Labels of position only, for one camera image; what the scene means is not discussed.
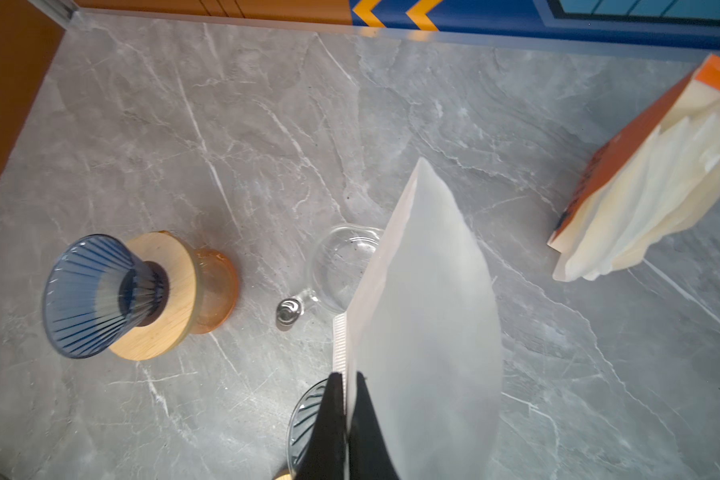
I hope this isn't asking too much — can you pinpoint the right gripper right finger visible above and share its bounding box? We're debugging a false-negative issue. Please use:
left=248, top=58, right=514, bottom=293
left=348, top=372, right=399, bottom=480

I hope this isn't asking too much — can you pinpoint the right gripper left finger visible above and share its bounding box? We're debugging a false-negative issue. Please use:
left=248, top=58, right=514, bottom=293
left=296, top=372, right=346, bottom=480

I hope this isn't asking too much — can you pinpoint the grey glass dripper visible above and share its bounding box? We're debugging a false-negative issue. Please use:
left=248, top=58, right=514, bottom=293
left=286, top=379, right=327, bottom=479

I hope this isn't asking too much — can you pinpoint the white paper coffee filter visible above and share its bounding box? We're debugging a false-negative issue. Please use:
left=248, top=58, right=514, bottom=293
left=338, top=159, right=503, bottom=479

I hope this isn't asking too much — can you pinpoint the blue glass dripper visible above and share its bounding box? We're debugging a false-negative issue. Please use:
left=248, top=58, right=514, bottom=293
left=42, top=234, right=169, bottom=359

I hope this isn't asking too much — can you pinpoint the coffee filter bag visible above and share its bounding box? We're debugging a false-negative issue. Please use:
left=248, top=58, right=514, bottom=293
left=548, top=55, right=720, bottom=282

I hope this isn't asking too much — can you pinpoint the amber glass pitcher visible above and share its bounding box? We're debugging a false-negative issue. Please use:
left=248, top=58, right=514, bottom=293
left=191, top=248, right=240, bottom=334

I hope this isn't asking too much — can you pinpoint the left aluminium corner post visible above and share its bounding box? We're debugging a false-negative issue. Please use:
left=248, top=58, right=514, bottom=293
left=28, top=0, right=78, bottom=29

